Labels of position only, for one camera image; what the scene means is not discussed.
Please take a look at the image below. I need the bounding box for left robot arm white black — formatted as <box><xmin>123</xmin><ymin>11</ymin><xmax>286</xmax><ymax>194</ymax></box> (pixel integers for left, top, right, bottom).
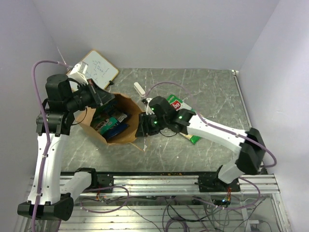
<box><xmin>17</xmin><ymin>74</ymin><xmax>115</xmax><ymax>221</ymax></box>

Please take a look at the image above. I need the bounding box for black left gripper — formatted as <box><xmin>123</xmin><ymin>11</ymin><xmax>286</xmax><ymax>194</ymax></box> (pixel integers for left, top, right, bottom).
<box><xmin>66</xmin><ymin>78</ymin><xmax>115</xmax><ymax>112</ymax></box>

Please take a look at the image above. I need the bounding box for brown paper bag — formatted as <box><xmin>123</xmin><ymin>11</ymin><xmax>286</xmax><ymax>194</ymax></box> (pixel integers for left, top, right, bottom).
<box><xmin>76</xmin><ymin>93</ymin><xmax>142</xmax><ymax>144</ymax></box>

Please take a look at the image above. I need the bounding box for green cassava chips bag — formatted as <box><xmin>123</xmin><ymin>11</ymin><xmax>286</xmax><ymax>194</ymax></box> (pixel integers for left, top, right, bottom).
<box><xmin>166</xmin><ymin>94</ymin><xmax>202</xmax><ymax>145</ymax></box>

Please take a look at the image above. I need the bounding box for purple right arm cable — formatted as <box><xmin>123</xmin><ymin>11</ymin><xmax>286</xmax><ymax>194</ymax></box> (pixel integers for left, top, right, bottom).
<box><xmin>146</xmin><ymin>82</ymin><xmax>278</xmax><ymax>168</ymax></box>

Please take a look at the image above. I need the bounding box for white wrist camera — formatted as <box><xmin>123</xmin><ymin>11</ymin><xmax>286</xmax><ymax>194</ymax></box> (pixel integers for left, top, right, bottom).
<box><xmin>141</xmin><ymin>98</ymin><xmax>153</xmax><ymax>114</ymax></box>
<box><xmin>68</xmin><ymin>61</ymin><xmax>88</xmax><ymax>85</ymax></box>

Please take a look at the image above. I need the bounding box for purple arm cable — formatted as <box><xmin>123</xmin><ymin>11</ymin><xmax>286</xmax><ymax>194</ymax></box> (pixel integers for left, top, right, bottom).
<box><xmin>31</xmin><ymin>59</ymin><xmax>73</xmax><ymax>225</ymax></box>
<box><xmin>146</xmin><ymin>82</ymin><xmax>278</xmax><ymax>168</ymax></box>

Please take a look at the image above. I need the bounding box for green snack packet in bag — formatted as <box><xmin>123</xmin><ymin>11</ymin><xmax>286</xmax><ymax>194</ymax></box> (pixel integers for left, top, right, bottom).
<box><xmin>94</xmin><ymin>116</ymin><xmax>127</xmax><ymax>134</ymax></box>

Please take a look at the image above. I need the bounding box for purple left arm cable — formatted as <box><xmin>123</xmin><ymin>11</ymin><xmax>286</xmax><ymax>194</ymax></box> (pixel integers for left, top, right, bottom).
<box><xmin>31</xmin><ymin>59</ymin><xmax>73</xmax><ymax>225</ymax></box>

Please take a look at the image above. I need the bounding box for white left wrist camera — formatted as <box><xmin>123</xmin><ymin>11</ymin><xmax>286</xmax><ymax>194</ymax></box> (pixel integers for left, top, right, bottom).
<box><xmin>68</xmin><ymin>61</ymin><xmax>88</xmax><ymax>85</ymax></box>

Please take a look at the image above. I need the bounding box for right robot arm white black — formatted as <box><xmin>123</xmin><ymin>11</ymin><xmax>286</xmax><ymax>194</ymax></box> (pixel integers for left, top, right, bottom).
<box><xmin>135</xmin><ymin>96</ymin><xmax>266</xmax><ymax>191</ymax></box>

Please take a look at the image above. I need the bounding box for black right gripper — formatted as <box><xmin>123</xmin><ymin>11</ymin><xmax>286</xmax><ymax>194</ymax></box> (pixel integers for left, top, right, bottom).
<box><xmin>135</xmin><ymin>111</ymin><xmax>169</xmax><ymax>137</ymax></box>

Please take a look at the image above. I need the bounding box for white eraser block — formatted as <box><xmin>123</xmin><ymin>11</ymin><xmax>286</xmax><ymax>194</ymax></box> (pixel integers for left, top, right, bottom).
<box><xmin>133</xmin><ymin>82</ymin><xmax>146</xmax><ymax>98</ymax></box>

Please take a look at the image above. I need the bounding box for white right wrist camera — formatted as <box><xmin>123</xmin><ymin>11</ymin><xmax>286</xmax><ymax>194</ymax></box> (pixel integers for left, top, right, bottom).
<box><xmin>141</xmin><ymin>98</ymin><xmax>153</xmax><ymax>114</ymax></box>

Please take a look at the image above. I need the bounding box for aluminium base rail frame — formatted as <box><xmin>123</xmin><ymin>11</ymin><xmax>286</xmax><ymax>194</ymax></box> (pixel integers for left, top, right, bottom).
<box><xmin>24</xmin><ymin>171</ymin><xmax>290</xmax><ymax>232</ymax></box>

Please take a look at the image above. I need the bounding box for small whiteboard yellow frame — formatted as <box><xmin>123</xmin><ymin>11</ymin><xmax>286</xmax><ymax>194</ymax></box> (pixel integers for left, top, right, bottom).
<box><xmin>76</xmin><ymin>50</ymin><xmax>119</xmax><ymax>89</ymax></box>

